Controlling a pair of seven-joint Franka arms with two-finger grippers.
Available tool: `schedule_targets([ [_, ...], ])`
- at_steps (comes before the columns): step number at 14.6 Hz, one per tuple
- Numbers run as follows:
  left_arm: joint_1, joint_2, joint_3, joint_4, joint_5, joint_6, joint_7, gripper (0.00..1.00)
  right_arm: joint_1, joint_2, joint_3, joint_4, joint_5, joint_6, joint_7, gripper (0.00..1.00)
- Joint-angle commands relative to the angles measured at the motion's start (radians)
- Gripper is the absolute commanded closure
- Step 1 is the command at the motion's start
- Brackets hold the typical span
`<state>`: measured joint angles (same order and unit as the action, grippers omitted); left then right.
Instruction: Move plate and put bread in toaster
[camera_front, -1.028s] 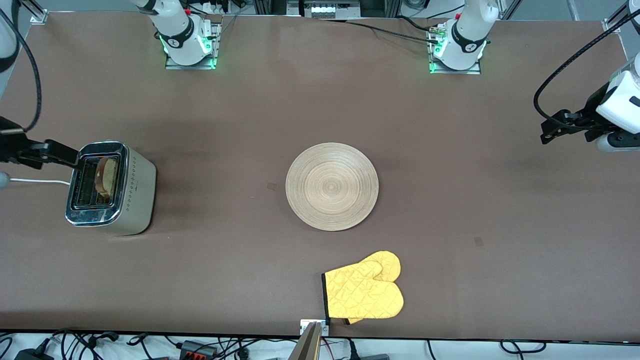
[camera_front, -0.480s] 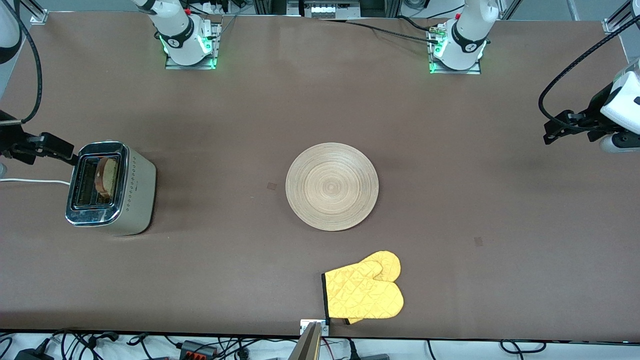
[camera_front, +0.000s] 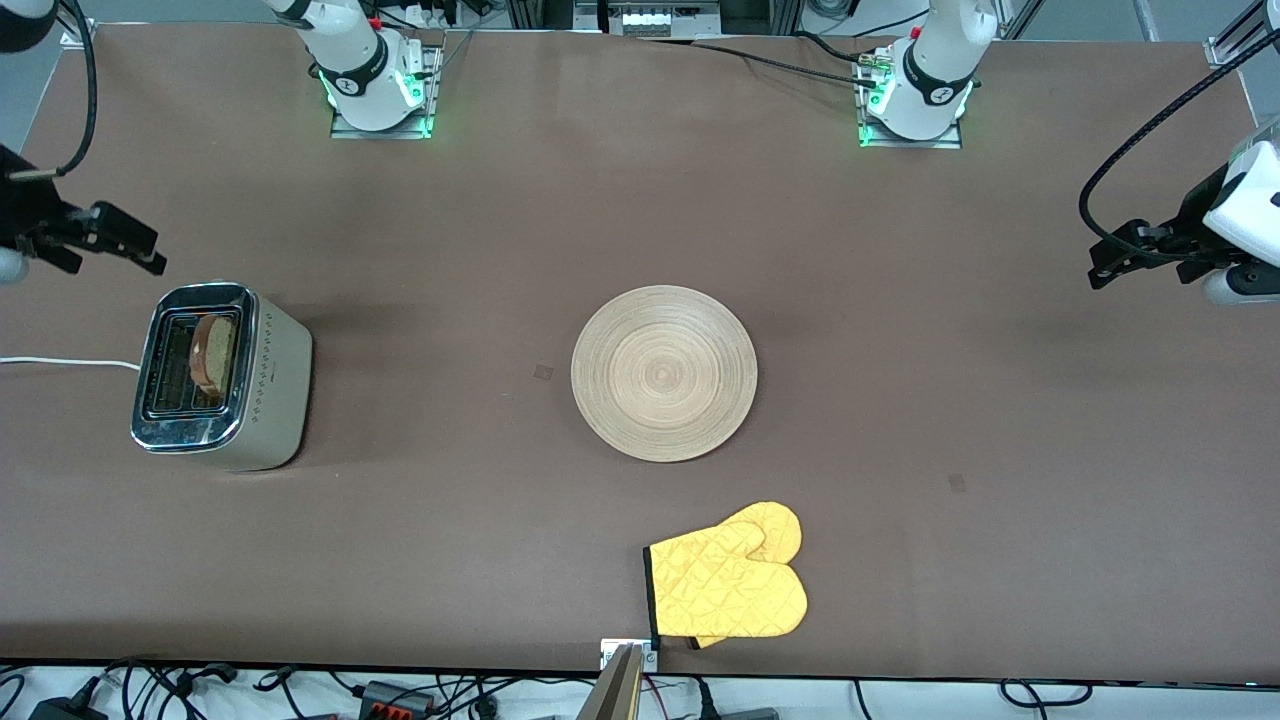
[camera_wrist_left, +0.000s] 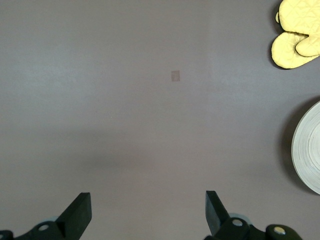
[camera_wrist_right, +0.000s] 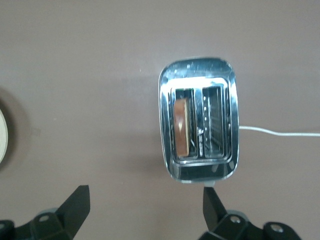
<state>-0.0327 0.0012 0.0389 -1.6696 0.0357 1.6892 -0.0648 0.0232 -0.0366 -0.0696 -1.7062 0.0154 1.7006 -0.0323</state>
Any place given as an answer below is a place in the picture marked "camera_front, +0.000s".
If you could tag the chrome two-slot toaster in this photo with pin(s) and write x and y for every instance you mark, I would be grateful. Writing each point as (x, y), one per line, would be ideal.
(270, 380)

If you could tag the silver table corner bracket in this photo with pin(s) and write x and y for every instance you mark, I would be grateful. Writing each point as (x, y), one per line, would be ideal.
(78, 34)
(1225, 50)

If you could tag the white power strip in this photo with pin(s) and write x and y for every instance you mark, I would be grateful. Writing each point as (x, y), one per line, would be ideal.
(647, 20)

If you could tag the black power adapter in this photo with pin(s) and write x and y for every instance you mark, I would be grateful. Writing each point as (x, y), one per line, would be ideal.
(65, 711)

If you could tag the slanted metal profile bar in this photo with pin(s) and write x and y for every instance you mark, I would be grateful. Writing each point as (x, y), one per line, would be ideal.
(612, 690)

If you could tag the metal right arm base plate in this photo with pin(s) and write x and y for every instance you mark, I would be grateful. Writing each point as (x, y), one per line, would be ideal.
(432, 90)

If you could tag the black box with red connectors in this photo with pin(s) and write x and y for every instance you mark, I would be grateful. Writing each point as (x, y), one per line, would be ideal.
(395, 698)

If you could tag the round wooden plate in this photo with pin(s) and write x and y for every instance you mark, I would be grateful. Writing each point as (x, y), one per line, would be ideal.
(664, 374)

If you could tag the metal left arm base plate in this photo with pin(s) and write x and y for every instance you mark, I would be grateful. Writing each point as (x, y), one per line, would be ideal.
(905, 143)

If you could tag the yellow quilted oven mitt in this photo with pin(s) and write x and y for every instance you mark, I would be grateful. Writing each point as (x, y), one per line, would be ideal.
(725, 590)
(708, 643)

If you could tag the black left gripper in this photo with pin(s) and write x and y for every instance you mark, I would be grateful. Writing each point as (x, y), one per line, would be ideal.
(1186, 224)

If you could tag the silver table edge bracket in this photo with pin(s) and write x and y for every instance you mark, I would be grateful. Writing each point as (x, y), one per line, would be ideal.
(652, 655)

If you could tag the slice of bread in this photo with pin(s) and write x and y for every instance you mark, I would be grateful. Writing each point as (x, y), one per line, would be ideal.
(214, 352)

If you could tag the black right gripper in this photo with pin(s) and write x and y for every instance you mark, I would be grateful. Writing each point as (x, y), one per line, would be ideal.
(26, 213)

